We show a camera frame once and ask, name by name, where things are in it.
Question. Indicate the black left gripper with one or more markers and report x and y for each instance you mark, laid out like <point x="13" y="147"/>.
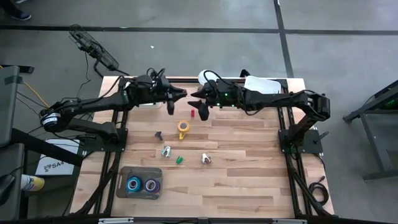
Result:
<point x="163" y="95"/>

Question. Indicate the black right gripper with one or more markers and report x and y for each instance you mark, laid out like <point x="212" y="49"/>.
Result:
<point x="217" y="98"/>

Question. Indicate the red mini stapler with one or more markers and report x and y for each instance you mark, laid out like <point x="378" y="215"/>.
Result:
<point x="192" y="113"/>

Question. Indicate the yellow tape roll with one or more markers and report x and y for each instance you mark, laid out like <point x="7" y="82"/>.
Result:
<point x="178" y="127"/>

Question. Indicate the yellow mini stapler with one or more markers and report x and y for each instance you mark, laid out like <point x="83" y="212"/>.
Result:
<point x="181" y="136"/>

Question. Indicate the black staple remover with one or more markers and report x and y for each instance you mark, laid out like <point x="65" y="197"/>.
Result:
<point x="159" y="135"/>

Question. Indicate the tan staple remover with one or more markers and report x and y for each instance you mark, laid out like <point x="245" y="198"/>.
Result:
<point x="206" y="158"/>

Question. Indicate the dark blue tape roll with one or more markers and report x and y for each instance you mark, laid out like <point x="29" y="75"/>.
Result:
<point x="145" y="186"/>

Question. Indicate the light blue tape roll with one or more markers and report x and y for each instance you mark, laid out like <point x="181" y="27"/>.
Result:
<point x="127" y="186"/>

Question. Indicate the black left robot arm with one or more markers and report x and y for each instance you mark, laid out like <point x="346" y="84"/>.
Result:
<point x="93" y="103"/>

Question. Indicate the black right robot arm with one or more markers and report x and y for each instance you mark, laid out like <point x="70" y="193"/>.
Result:
<point x="280" y="99"/>

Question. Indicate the green mini stapler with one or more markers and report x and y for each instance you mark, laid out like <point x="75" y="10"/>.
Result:
<point x="179" y="160"/>

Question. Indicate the white plastic storage bin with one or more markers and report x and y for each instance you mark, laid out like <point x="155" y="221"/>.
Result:
<point x="264" y="84"/>
<point x="150" y="106"/>

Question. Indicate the black table clamp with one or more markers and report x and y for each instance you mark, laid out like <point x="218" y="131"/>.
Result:
<point x="244" y="73"/>

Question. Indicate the grey plastic storage bin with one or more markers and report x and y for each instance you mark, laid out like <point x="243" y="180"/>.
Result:
<point x="122" y="193"/>

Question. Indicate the white printed box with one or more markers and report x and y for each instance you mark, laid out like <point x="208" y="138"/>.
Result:
<point x="53" y="166"/>

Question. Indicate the yellow white bottle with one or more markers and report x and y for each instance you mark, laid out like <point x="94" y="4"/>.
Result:
<point x="34" y="183"/>

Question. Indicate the dark grey side stand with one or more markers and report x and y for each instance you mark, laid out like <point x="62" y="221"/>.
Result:
<point x="9" y="109"/>
<point x="379" y="140"/>

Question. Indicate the person's shoe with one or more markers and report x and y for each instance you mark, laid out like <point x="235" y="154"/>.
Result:
<point x="21" y="16"/>
<point x="19" y="1"/>

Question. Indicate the person's leg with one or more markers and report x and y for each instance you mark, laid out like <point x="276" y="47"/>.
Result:
<point x="7" y="6"/>

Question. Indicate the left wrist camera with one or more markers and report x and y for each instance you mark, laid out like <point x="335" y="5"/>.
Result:
<point x="164" y="82"/>

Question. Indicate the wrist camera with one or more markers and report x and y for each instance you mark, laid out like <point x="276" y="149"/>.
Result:
<point x="164" y="82"/>
<point x="215" y="84"/>

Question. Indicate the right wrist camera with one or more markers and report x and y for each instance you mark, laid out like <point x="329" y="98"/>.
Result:
<point x="215" y="84"/>

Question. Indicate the black metal table frame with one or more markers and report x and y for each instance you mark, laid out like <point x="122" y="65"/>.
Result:
<point x="112" y="186"/>

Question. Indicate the silver bracket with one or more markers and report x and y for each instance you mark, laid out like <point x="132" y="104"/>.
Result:
<point x="289" y="221"/>
<point x="115" y="221"/>

